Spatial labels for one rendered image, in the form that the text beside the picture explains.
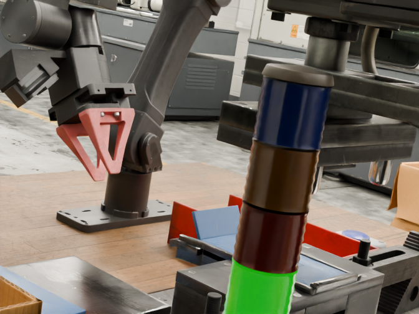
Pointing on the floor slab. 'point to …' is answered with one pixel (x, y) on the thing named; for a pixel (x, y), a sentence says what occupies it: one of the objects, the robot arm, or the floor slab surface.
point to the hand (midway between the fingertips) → (105, 170)
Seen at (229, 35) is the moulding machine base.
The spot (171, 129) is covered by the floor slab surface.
